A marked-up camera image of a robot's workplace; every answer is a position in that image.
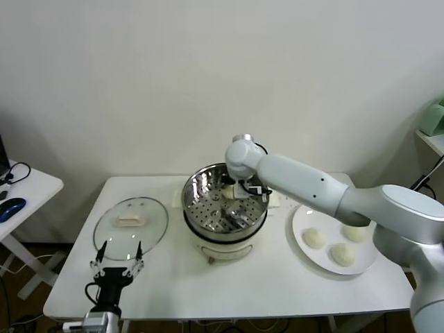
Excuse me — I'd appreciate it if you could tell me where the stainless steel steamer basket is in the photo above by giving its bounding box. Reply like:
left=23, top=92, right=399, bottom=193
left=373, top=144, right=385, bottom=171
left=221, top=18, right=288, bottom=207
left=172, top=162, right=281, bottom=235

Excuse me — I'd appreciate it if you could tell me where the large white plate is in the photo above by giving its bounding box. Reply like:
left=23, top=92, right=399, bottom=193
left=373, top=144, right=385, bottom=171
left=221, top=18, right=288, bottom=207
left=292, top=203, right=379, bottom=276

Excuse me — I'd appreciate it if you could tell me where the round glass pot lid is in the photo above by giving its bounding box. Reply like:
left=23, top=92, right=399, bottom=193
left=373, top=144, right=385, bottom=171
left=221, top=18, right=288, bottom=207
left=93, top=196, right=170, bottom=261

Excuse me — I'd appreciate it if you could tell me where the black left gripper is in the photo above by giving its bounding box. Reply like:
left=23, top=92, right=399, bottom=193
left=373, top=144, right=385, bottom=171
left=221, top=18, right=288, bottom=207
left=89, top=241, right=145, bottom=312

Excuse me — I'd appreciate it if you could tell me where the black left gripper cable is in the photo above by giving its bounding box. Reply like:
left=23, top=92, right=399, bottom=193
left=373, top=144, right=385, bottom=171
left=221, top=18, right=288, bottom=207
left=85, top=282, right=102, bottom=307

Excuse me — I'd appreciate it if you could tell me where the white side table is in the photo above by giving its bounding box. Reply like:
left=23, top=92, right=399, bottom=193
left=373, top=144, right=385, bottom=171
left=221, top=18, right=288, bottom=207
left=0, top=158, right=65, bottom=301

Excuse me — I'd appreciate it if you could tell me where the white floor cable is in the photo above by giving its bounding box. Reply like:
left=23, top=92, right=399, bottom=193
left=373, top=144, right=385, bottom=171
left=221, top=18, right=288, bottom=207
left=0, top=254, right=56, bottom=275

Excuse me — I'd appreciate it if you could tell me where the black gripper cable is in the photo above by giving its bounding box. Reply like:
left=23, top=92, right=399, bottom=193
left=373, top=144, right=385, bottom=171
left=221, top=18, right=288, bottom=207
left=241, top=142, right=272, bottom=196
left=85, top=282, right=102, bottom=307

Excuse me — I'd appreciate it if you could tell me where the blue computer mouse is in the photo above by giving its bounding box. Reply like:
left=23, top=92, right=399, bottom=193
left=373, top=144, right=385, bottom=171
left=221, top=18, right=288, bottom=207
left=0, top=197, right=27, bottom=223

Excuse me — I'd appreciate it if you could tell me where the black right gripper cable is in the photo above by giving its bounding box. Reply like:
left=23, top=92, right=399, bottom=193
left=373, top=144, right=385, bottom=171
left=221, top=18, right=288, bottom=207
left=241, top=142, right=272, bottom=196

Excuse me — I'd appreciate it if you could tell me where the black power cable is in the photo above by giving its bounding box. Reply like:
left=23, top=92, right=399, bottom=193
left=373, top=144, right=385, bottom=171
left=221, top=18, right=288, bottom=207
left=409, top=175, right=436, bottom=200

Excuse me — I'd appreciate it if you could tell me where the white electric cooker base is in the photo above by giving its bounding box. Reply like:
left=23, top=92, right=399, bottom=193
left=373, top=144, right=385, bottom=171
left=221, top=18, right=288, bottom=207
left=183, top=207, right=270, bottom=265

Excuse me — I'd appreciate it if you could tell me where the thin black looped cable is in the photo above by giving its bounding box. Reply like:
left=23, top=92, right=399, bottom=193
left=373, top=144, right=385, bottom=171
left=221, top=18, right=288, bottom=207
left=0, top=162, right=32, bottom=190

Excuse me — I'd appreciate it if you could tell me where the mint green box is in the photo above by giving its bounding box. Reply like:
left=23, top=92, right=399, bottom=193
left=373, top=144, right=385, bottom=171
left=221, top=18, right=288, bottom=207
left=419, top=98, right=444, bottom=137

